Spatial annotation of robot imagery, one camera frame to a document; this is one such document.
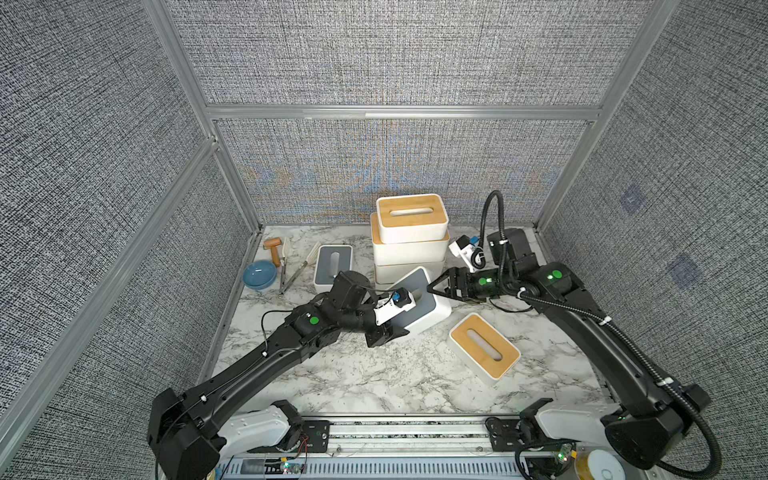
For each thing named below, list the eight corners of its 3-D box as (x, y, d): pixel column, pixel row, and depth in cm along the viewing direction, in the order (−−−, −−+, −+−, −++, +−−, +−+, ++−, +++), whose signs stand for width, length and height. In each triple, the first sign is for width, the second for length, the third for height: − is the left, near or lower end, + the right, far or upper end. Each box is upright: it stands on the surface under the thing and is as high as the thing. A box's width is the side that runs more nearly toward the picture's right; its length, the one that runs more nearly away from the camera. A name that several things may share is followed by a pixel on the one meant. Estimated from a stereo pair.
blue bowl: (243, 290, 103) (239, 284, 100) (251, 266, 110) (247, 260, 107) (275, 290, 103) (271, 284, 100) (281, 266, 110) (278, 260, 107)
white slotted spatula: (279, 294, 102) (276, 289, 99) (285, 243, 116) (282, 237, 114) (286, 293, 102) (283, 288, 99) (290, 243, 116) (288, 237, 114)
